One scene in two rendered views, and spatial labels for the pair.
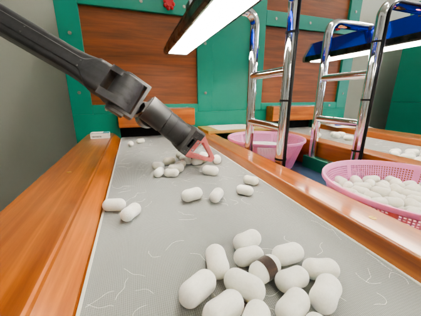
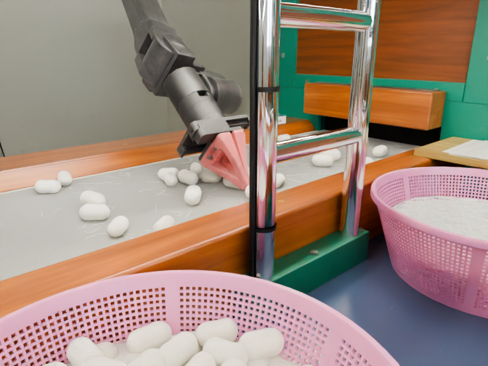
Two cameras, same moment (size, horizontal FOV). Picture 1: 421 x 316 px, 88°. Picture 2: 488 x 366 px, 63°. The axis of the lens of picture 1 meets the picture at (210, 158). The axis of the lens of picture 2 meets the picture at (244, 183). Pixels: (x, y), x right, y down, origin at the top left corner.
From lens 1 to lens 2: 59 cm
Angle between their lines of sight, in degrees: 64
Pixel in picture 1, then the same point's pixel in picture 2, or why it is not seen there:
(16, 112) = not seen: hidden behind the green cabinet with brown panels
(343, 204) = (18, 288)
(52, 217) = (19, 164)
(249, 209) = (68, 241)
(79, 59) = (138, 23)
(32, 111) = not seen: hidden behind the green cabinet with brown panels
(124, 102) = (147, 73)
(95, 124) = (293, 102)
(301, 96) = not seen: outside the picture
